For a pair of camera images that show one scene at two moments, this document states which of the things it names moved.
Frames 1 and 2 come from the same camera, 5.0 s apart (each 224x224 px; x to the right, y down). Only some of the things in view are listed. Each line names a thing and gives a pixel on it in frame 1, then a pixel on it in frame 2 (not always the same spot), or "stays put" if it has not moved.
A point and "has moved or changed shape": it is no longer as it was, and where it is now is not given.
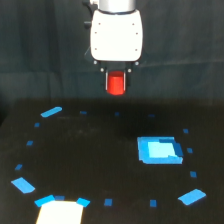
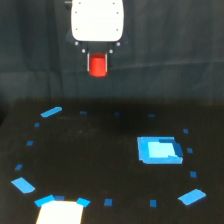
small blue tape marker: x=189 y=150 stays put
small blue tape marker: x=60 y=198 stays put
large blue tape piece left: x=25 y=187 stays put
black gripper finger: x=106 y=79 → x=87 y=59
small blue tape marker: x=18 y=167 stays put
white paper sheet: x=60 y=212 stays put
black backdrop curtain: x=43 y=45 stays put
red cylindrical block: x=115 y=82 has moved or changed shape
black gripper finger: x=125 y=79 → x=107 y=61
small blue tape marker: x=185 y=130 stays put
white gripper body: x=116 y=40 → x=97 y=26
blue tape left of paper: x=44 y=200 stays put
